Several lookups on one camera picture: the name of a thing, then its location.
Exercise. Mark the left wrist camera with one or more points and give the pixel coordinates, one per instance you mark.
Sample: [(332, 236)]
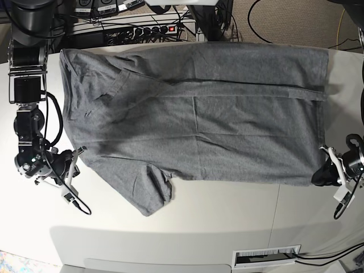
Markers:
[(343, 194)]

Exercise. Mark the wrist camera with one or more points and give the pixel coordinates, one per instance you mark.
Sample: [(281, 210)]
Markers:
[(343, 194), (69, 196)]

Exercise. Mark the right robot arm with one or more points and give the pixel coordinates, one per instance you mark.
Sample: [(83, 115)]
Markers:
[(31, 28)]

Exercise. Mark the grey T-shirt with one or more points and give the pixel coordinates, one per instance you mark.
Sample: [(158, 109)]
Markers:
[(197, 111)]

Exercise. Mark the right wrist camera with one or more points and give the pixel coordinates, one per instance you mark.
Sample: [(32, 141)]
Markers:
[(69, 196)]

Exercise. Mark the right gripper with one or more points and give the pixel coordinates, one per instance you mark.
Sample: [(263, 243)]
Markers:
[(62, 168)]

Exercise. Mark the black power strip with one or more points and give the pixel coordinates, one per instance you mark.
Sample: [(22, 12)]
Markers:
[(141, 35)]

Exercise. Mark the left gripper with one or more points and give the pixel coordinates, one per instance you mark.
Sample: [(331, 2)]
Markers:
[(341, 169)]

